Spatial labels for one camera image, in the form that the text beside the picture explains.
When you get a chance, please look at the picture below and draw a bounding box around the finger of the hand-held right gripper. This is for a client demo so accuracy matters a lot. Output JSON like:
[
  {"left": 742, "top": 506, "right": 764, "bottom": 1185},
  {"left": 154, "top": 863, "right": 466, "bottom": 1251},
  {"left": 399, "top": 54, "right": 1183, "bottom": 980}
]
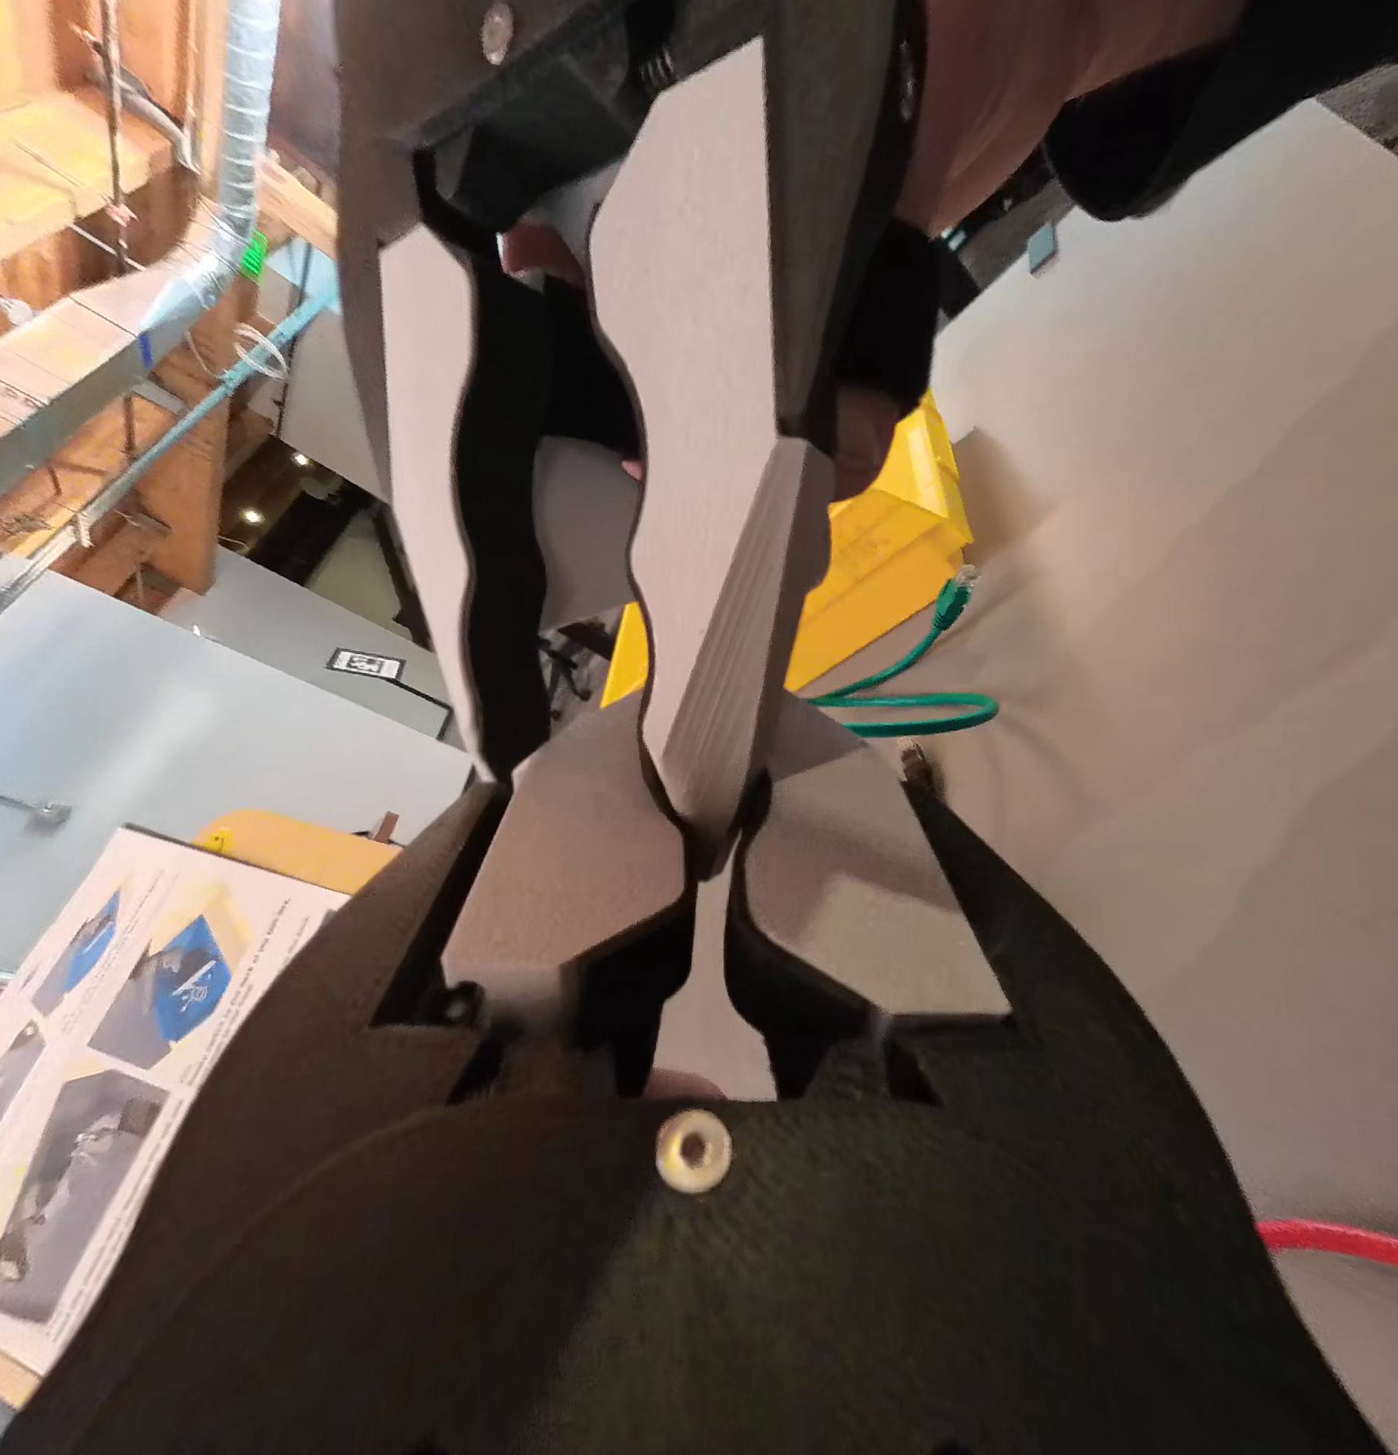
[
  {"left": 587, "top": 33, "right": 839, "bottom": 881},
  {"left": 375, "top": 220, "right": 557, "bottom": 787}
]

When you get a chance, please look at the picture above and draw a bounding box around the printed instruction sheet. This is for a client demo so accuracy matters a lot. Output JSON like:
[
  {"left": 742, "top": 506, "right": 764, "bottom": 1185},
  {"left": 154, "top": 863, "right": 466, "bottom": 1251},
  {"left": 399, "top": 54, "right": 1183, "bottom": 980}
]
[{"left": 0, "top": 827, "right": 352, "bottom": 1376}]

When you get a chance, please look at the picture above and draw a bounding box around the person's right hand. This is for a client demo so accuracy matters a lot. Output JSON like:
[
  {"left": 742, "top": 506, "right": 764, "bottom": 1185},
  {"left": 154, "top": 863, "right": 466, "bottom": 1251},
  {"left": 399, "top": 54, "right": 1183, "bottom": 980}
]
[{"left": 829, "top": 0, "right": 1250, "bottom": 503}]

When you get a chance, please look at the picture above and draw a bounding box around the instruction sheet on wooden board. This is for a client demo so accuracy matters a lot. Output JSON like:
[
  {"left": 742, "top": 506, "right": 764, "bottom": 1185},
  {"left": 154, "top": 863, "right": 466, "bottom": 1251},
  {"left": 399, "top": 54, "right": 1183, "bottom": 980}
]
[{"left": 0, "top": 806, "right": 407, "bottom": 1415}]

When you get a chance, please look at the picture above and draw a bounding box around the person's right forearm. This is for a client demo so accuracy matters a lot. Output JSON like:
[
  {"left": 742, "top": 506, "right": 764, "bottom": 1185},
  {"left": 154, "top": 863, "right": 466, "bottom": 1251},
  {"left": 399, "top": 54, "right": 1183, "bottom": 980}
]
[{"left": 1042, "top": 0, "right": 1398, "bottom": 223}]

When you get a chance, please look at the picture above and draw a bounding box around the silver rectangular air duct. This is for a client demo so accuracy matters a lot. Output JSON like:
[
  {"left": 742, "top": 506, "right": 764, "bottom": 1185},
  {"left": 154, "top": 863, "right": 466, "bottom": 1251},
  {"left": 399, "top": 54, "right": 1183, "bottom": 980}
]
[{"left": 0, "top": 266, "right": 245, "bottom": 517}]

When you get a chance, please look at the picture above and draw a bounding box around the silver spiral air duct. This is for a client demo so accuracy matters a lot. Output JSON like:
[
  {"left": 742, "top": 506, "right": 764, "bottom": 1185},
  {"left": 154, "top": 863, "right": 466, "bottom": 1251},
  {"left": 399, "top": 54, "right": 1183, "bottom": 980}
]
[{"left": 141, "top": 0, "right": 284, "bottom": 342}]

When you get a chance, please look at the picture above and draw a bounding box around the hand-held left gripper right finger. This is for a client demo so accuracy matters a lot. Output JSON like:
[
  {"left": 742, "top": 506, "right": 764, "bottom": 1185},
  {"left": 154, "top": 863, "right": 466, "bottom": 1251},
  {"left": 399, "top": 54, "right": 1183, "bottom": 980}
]
[{"left": 724, "top": 697, "right": 1013, "bottom": 1097}]

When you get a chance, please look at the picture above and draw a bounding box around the red ethernet cable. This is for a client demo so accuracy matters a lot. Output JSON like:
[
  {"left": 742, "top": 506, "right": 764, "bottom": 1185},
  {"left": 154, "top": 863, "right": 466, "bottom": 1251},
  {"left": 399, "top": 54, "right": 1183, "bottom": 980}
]
[{"left": 1255, "top": 1217, "right": 1398, "bottom": 1274}]

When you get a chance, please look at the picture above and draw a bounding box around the yellow plastic bin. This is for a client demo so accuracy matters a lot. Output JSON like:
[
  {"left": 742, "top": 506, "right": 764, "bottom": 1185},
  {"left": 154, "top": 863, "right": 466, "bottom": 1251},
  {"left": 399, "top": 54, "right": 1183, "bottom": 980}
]
[{"left": 599, "top": 387, "right": 976, "bottom": 710}]

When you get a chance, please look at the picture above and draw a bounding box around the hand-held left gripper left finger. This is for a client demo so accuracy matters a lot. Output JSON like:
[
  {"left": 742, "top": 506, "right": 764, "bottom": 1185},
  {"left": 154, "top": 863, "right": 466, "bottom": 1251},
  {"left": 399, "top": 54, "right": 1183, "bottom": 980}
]
[{"left": 440, "top": 702, "right": 703, "bottom": 1097}]

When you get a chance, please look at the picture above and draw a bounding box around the green ethernet cable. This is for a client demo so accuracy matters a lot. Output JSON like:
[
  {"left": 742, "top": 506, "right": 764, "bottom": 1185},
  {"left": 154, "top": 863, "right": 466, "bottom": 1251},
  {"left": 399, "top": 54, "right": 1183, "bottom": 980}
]
[{"left": 807, "top": 561, "right": 1002, "bottom": 740}]

